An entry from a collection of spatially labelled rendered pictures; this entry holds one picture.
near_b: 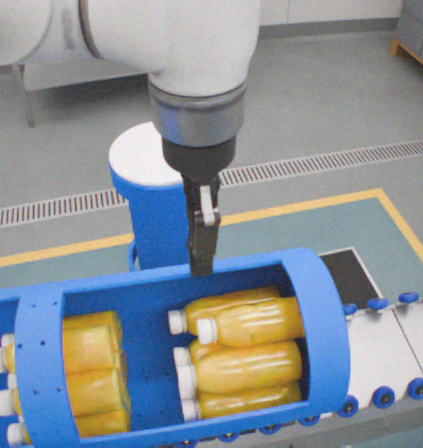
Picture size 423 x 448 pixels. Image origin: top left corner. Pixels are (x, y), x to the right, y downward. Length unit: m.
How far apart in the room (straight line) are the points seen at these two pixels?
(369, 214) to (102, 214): 1.47
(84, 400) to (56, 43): 0.52
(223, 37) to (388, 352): 0.81
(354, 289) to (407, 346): 1.07
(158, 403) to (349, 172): 2.26
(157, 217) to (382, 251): 1.53
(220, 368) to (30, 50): 0.53
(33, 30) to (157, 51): 0.09
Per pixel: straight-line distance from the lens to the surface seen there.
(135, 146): 1.28
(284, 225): 2.50
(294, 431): 0.93
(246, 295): 0.80
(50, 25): 0.39
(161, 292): 0.87
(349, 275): 2.15
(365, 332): 1.05
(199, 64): 0.37
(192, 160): 0.44
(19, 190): 2.91
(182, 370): 0.75
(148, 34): 0.37
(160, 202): 1.19
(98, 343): 0.72
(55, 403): 0.68
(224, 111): 0.41
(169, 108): 0.41
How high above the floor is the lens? 1.79
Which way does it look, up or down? 46 degrees down
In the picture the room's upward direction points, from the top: straight up
